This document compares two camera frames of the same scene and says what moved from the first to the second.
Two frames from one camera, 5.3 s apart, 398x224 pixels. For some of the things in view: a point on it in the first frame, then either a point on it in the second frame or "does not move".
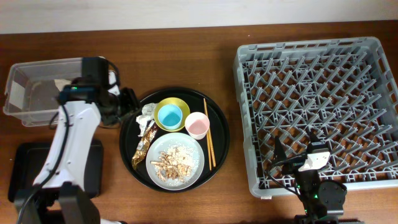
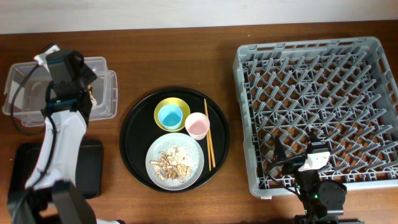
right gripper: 293,165 does not move
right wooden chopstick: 209,135 does not move
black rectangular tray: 29,158 does not move
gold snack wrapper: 144,144 → 93,101
